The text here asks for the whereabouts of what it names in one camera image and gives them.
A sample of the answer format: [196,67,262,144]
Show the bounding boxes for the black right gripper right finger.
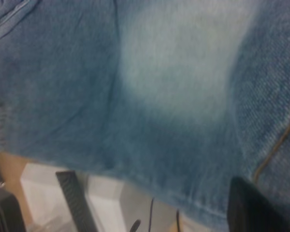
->
[227,176,290,232]

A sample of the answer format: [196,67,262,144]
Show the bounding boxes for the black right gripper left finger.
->
[55,170,98,232]

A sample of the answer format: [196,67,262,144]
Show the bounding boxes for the blue denim shorts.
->
[0,0,290,232]

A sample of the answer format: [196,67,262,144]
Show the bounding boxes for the black rounded device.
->
[0,185,27,232]

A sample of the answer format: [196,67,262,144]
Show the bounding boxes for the thin black cable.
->
[175,209,181,232]
[129,197,156,232]

